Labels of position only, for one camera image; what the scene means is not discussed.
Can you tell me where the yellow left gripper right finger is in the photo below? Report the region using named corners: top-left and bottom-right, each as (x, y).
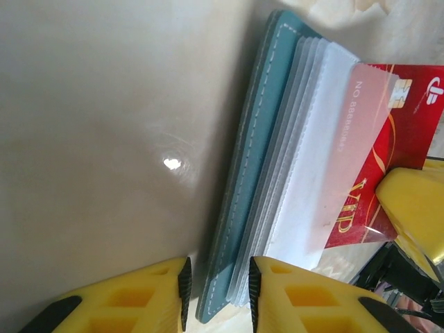
top-left (248, 255), bottom-right (417, 333)

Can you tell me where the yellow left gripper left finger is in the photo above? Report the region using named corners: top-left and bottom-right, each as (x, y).
top-left (17, 256), bottom-right (193, 333)

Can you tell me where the red VIP card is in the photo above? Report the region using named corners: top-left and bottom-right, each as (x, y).
top-left (305, 62), bottom-right (444, 250)

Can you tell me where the teal blue card holder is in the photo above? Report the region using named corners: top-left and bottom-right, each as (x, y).
top-left (196, 9), bottom-right (361, 323)

